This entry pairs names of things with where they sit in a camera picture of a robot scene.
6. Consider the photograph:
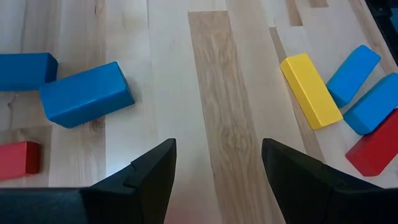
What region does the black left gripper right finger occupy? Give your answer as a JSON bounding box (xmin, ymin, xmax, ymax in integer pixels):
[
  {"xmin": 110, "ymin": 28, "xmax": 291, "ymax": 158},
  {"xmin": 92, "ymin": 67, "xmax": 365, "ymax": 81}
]
[{"xmin": 261, "ymin": 138, "xmax": 398, "ymax": 224}]

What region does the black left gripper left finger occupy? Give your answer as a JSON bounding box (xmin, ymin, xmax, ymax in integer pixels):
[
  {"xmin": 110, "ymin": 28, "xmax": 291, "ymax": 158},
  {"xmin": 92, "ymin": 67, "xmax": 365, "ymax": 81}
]
[{"xmin": 0, "ymin": 138, "xmax": 177, "ymax": 224}]

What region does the yellow rectangular block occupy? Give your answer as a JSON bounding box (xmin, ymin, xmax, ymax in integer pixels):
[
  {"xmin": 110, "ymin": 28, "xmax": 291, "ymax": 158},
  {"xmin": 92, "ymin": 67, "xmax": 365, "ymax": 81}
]
[{"xmin": 279, "ymin": 52, "xmax": 344, "ymax": 131}]

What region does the blue rectangular block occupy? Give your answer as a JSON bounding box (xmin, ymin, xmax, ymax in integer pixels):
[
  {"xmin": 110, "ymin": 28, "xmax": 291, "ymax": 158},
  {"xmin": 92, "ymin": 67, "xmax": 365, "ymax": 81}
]
[
  {"xmin": 39, "ymin": 61, "xmax": 136, "ymax": 129},
  {"xmin": 325, "ymin": 44, "xmax": 382, "ymax": 108},
  {"xmin": 343, "ymin": 72, "xmax": 398, "ymax": 136},
  {"xmin": 0, "ymin": 52, "xmax": 59, "ymax": 92}
]

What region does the red rectangular block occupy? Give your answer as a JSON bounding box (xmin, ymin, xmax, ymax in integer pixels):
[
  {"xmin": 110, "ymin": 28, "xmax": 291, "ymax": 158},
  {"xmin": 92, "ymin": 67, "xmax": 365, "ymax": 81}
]
[
  {"xmin": 0, "ymin": 141, "xmax": 42, "ymax": 182},
  {"xmin": 345, "ymin": 108, "xmax": 398, "ymax": 177}
]

